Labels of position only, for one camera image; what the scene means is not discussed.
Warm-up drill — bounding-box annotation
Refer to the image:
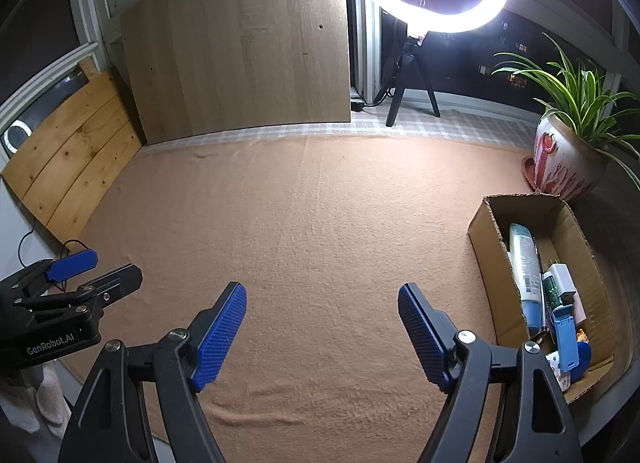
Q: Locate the white green glue stick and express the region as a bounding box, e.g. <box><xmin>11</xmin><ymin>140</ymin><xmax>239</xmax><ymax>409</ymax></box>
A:
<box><xmin>542</xmin><ymin>273</ymin><xmax>563</xmax><ymax>311</ymax></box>

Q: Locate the pine wood board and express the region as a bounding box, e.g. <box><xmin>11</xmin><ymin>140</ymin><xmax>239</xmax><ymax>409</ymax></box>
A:
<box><xmin>0</xmin><ymin>70</ymin><xmax>143</xmax><ymax>246</ymax></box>

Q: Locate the cardboard box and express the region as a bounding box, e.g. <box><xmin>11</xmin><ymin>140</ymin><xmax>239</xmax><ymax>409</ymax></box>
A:
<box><xmin>467</xmin><ymin>193</ymin><xmax>617</xmax><ymax>406</ymax></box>

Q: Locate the white teal tube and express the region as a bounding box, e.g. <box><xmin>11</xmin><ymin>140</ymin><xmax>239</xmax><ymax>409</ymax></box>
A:
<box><xmin>509</xmin><ymin>223</ymin><xmax>545</xmax><ymax>336</ymax></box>

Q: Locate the large wooden panel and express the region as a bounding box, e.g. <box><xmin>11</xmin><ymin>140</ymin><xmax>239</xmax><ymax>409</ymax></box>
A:
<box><xmin>117</xmin><ymin>0</ymin><xmax>352</xmax><ymax>146</ymax></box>

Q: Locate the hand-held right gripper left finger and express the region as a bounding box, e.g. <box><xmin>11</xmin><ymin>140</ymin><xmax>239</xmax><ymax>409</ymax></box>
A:
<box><xmin>57</xmin><ymin>281</ymin><xmax>248</xmax><ymax>463</ymax></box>

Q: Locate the small white patterned packet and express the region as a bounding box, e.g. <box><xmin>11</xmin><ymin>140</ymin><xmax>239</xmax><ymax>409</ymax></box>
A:
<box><xmin>544</xmin><ymin>350</ymin><xmax>573</xmax><ymax>392</ymax></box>

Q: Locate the white red flower pot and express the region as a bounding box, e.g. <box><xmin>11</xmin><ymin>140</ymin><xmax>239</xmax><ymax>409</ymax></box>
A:
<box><xmin>532</xmin><ymin>110</ymin><xmax>608</xmax><ymax>201</ymax></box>

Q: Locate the blue plastic tray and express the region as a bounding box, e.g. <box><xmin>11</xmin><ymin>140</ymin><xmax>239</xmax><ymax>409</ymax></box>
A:
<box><xmin>550</xmin><ymin>305</ymin><xmax>581</xmax><ymax>374</ymax></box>

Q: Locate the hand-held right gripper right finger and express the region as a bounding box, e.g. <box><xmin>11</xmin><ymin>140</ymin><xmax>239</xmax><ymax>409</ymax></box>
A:
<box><xmin>397</xmin><ymin>283</ymin><xmax>585</xmax><ymax>463</ymax></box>

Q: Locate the white charger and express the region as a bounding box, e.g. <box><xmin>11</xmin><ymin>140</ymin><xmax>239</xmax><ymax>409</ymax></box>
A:
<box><xmin>549</xmin><ymin>264</ymin><xmax>577</xmax><ymax>304</ymax></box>

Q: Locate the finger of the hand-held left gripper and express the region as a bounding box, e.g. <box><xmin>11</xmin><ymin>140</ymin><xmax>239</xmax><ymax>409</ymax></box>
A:
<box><xmin>15</xmin><ymin>264</ymin><xmax>144</xmax><ymax>317</ymax></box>
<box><xmin>0</xmin><ymin>249</ymin><xmax>99</xmax><ymax>302</ymax></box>

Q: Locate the black cable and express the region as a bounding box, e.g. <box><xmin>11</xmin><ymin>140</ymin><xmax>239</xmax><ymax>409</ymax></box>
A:
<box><xmin>18</xmin><ymin>229</ymin><xmax>87</xmax><ymax>294</ymax></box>

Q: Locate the blue tape measure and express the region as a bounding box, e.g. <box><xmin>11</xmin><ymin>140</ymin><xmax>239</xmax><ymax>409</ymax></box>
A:
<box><xmin>570</xmin><ymin>343</ymin><xmax>592</xmax><ymax>384</ymax></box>

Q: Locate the green spider plant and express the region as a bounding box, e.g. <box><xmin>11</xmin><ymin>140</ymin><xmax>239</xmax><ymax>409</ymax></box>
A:
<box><xmin>491</xmin><ymin>33</ymin><xmax>640</xmax><ymax>174</ymax></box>

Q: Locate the black pouch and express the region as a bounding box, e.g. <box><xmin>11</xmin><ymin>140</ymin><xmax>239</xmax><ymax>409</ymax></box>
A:
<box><xmin>531</xmin><ymin>237</ymin><xmax>556</xmax><ymax>344</ymax></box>

